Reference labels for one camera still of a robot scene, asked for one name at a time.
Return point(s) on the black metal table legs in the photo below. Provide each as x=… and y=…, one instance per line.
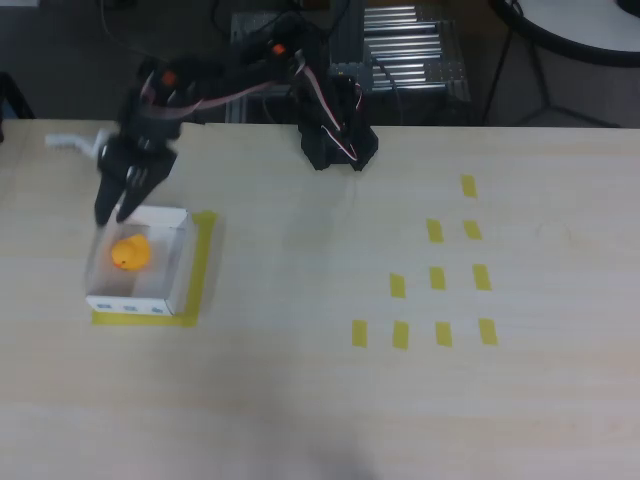
x=542, y=85

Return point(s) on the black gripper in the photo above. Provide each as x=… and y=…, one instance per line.
x=131, y=169

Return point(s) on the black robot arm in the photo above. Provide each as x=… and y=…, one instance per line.
x=325, y=125

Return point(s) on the round white table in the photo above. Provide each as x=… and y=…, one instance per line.
x=575, y=25

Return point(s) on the yellow tape strip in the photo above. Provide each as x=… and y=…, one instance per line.
x=360, y=334
x=482, y=277
x=397, y=286
x=435, y=230
x=468, y=186
x=401, y=335
x=488, y=332
x=444, y=334
x=472, y=229
x=437, y=278

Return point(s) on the white cardboard box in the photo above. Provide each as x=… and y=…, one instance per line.
x=170, y=280

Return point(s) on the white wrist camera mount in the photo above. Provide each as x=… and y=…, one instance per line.
x=75, y=142

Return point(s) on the yellow rubber duck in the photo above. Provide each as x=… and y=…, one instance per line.
x=131, y=254

